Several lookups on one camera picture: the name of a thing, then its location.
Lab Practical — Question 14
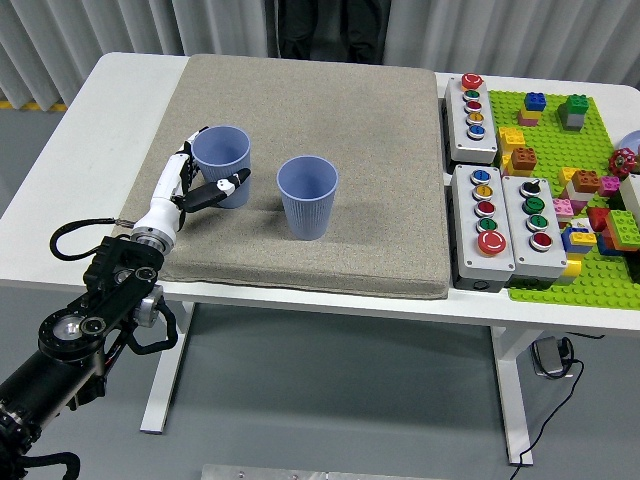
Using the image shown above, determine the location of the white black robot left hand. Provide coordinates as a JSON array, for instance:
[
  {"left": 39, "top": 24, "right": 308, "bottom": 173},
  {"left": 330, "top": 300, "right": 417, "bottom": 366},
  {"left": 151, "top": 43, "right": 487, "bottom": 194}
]
[{"left": 132, "top": 125, "right": 252, "bottom": 237}]

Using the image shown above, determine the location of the blue ribbed plastic cup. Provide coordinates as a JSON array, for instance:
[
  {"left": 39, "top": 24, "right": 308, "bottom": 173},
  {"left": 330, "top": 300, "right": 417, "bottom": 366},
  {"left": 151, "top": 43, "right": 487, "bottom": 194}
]
[
  {"left": 191, "top": 124, "right": 252, "bottom": 210},
  {"left": 276, "top": 155, "right": 340, "bottom": 242}
]

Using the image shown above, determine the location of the white table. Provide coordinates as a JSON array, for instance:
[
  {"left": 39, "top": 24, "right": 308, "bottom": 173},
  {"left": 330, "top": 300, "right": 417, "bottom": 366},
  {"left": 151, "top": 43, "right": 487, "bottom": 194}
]
[{"left": 0, "top": 52, "right": 640, "bottom": 466}]

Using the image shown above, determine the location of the yellow black floor tape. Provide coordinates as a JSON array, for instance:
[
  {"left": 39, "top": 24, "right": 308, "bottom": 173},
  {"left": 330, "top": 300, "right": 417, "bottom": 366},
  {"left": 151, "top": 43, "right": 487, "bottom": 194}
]
[{"left": 0, "top": 99, "right": 69, "bottom": 112}]

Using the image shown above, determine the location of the grey curtain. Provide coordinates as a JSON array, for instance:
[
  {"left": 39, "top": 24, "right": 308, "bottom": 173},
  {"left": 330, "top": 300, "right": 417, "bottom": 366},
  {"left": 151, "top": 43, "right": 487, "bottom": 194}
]
[{"left": 0, "top": 0, "right": 640, "bottom": 114}]

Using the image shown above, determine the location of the grey-brown cushion mat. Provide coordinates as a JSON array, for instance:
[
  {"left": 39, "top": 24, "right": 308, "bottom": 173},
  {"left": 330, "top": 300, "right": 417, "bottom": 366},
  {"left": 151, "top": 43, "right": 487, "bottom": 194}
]
[{"left": 106, "top": 53, "right": 451, "bottom": 300}]

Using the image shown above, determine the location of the grey five-button control box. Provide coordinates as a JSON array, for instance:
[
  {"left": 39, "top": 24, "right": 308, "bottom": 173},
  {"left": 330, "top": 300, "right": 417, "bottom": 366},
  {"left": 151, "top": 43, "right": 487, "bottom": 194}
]
[
  {"left": 449, "top": 163, "right": 516, "bottom": 293},
  {"left": 443, "top": 73, "right": 499, "bottom": 165}
]

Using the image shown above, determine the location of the brown building block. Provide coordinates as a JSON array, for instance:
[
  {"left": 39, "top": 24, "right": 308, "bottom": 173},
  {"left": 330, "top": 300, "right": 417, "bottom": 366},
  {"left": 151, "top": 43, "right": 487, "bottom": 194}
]
[
  {"left": 571, "top": 169, "right": 603, "bottom": 194},
  {"left": 509, "top": 147, "right": 539, "bottom": 176}
]

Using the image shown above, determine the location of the blue yellow pink block stack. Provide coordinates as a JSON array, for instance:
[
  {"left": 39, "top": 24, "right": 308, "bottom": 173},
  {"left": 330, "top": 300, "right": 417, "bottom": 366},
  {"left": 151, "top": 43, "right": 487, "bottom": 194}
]
[{"left": 517, "top": 92, "right": 548, "bottom": 127}]

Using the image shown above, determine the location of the green building-block baseplate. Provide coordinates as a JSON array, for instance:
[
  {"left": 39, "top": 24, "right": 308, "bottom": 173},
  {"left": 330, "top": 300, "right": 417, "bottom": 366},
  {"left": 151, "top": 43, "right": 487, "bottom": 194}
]
[{"left": 487, "top": 89, "right": 640, "bottom": 312}]

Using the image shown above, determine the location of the grey power adapter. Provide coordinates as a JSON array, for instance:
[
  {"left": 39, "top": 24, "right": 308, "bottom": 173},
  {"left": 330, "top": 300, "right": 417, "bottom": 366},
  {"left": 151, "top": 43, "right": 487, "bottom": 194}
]
[{"left": 530, "top": 335, "right": 574, "bottom": 379}]

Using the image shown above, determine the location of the white building block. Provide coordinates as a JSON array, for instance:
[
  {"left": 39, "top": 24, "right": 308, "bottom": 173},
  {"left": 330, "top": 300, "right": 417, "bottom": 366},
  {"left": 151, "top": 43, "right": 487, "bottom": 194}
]
[{"left": 564, "top": 185, "right": 599, "bottom": 204}]

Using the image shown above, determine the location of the green grey block stack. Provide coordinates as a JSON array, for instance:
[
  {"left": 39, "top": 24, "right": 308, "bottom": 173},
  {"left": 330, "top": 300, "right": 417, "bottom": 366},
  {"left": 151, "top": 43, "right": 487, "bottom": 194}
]
[{"left": 558, "top": 94, "right": 591, "bottom": 132}]

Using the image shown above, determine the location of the red building block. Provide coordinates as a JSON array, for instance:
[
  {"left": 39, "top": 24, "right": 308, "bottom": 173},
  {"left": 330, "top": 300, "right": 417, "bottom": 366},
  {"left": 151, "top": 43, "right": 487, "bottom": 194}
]
[{"left": 587, "top": 206, "right": 612, "bottom": 232}]

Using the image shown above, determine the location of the green building block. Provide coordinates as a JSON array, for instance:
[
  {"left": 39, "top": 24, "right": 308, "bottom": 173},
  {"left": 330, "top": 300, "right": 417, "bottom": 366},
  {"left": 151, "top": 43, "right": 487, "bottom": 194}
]
[{"left": 603, "top": 209, "right": 640, "bottom": 251}]

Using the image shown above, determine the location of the red valve handwheel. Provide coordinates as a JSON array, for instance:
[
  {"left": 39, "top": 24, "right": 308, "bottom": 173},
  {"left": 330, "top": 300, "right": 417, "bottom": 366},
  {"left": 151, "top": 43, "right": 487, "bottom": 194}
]
[{"left": 608, "top": 148, "right": 637, "bottom": 177}]

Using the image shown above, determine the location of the white box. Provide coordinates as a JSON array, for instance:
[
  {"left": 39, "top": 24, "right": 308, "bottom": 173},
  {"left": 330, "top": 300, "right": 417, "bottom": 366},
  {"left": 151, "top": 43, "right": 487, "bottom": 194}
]
[{"left": 618, "top": 173, "right": 640, "bottom": 226}]

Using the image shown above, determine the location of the lilac bowl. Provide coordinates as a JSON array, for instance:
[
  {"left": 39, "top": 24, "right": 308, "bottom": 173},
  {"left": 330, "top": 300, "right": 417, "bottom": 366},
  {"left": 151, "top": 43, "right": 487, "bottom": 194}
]
[{"left": 618, "top": 128, "right": 640, "bottom": 161}]

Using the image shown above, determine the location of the grey selector switch control box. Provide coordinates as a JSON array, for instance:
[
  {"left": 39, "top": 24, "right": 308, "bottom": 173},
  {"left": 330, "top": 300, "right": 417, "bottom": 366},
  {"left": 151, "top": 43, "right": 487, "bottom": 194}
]
[{"left": 499, "top": 174, "right": 569, "bottom": 289}]

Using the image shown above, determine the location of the black floor cable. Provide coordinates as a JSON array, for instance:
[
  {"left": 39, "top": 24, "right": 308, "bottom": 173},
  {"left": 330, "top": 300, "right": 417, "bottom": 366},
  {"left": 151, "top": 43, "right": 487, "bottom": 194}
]
[{"left": 509, "top": 344, "right": 585, "bottom": 469}]

